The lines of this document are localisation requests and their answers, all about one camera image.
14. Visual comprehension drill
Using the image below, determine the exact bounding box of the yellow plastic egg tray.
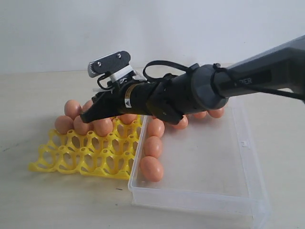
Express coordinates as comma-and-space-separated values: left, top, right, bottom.
28, 115, 143, 180

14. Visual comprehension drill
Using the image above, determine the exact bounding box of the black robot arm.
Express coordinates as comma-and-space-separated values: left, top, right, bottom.
81, 36, 305, 125

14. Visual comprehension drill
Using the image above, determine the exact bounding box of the clear plastic container box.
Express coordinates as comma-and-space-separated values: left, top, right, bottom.
128, 98, 271, 229

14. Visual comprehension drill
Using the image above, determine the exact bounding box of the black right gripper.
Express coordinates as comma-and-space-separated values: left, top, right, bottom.
80, 80, 172, 123

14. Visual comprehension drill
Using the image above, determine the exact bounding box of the brown egg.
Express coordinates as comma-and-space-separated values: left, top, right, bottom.
73, 115, 93, 135
93, 118, 113, 137
140, 156, 164, 182
64, 100, 82, 120
54, 115, 73, 135
171, 115, 189, 130
143, 136, 163, 158
193, 111, 207, 119
208, 108, 224, 118
147, 118, 165, 138
119, 114, 137, 125
82, 100, 93, 112

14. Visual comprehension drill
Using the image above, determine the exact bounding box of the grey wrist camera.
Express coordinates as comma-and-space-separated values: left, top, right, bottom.
88, 51, 131, 78

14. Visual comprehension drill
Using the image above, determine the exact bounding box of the black cable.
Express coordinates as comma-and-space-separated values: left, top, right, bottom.
97, 60, 305, 104

